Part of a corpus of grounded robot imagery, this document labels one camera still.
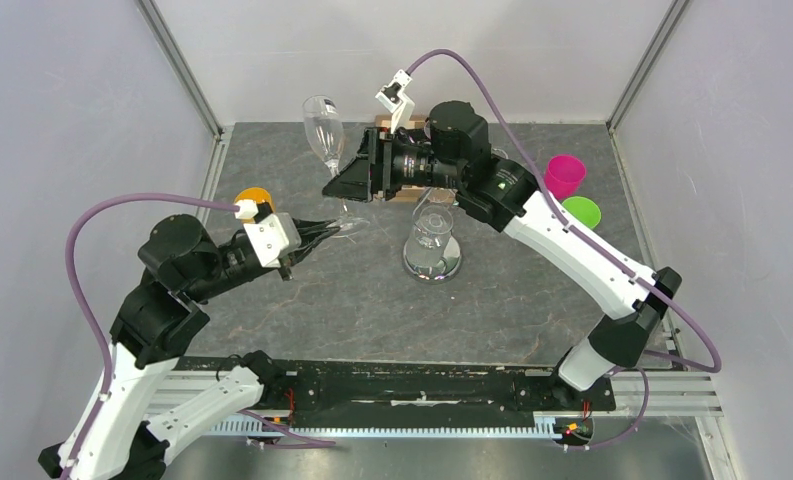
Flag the chrome wine glass rack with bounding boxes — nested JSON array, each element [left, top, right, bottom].
[[401, 185, 510, 285]]

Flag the pink plastic wine glass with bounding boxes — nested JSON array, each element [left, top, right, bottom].
[[543, 155, 587, 201]]

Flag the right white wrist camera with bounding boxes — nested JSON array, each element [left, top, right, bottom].
[[375, 70, 415, 132]]

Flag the orange plastic wine glass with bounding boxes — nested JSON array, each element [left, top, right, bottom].
[[234, 187, 275, 211]]

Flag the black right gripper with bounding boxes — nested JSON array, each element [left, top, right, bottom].
[[323, 125, 465, 202]]

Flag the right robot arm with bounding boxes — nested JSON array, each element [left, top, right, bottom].
[[322, 101, 682, 408]]

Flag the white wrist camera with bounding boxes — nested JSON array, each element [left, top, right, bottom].
[[234, 201, 295, 268], [375, 70, 415, 132]]

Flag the clear wine glass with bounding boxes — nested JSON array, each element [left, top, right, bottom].
[[302, 95, 369, 238]]

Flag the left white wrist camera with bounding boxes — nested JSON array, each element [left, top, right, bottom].
[[234, 201, 295, 268]]

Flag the green plastic wine glass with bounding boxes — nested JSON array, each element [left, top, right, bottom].
[[562, 196, 602, 230]]

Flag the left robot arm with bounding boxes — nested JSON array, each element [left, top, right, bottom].
[[38, 213, 338, 479]]

